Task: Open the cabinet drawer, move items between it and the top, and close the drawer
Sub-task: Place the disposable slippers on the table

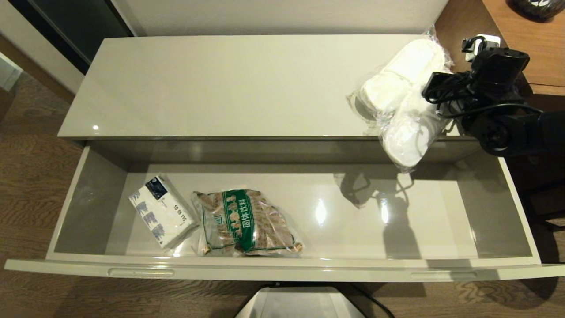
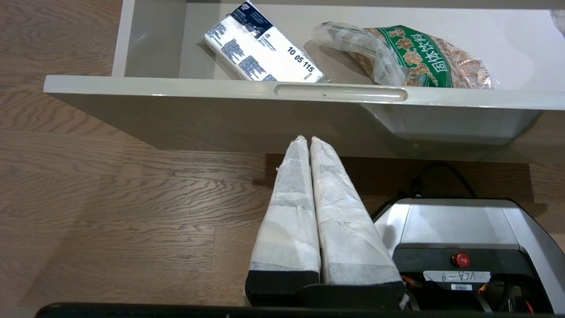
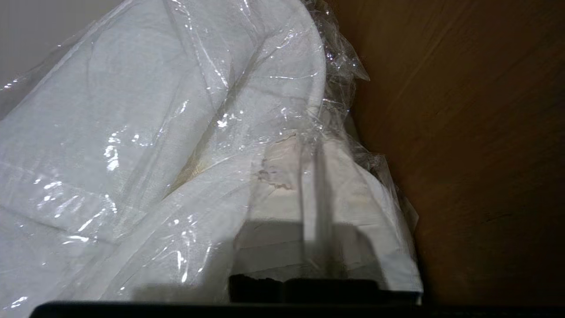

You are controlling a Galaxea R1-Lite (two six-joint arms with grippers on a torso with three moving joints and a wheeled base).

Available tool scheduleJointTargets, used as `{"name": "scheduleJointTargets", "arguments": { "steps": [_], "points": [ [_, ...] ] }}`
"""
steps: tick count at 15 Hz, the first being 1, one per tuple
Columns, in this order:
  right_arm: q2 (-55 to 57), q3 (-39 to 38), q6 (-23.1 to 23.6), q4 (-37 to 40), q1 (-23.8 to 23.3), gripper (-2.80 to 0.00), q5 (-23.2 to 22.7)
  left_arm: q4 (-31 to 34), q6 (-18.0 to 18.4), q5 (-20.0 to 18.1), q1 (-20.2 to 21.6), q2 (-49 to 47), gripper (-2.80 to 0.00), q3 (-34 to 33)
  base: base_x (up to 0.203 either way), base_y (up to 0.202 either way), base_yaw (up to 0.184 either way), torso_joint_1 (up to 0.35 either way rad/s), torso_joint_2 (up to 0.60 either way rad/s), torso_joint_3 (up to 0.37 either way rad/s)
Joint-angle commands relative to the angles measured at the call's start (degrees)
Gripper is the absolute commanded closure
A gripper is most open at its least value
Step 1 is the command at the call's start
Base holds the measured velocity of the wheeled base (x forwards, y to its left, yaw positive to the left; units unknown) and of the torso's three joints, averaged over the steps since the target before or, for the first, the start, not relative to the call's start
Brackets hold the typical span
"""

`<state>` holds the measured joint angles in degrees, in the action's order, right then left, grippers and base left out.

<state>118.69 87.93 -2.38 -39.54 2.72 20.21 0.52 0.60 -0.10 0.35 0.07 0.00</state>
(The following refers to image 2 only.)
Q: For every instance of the white handwritten label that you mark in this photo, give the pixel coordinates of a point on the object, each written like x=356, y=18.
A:
x=457, y=276

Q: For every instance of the white blue tissue pack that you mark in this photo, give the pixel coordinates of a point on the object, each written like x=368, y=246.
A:
x=265, y=48

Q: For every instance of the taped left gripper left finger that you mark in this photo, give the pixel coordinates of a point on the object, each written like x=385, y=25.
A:
x=289, y=229

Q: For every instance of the small barcode sticker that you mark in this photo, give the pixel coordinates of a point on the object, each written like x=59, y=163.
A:
x=461, y=287

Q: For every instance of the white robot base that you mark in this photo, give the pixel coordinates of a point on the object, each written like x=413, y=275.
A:
x=459, y=221

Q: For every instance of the white cabinet drawer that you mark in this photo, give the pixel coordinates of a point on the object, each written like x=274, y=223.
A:
x=198, y=119

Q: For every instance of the red emergency stop button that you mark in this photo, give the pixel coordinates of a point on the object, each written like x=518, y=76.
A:
x=461, y=259

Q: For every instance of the green label snack bag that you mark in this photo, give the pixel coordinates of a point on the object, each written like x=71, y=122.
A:
x=419, y=57

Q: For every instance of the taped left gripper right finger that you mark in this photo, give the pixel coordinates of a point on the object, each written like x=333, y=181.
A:
x=348, y=238

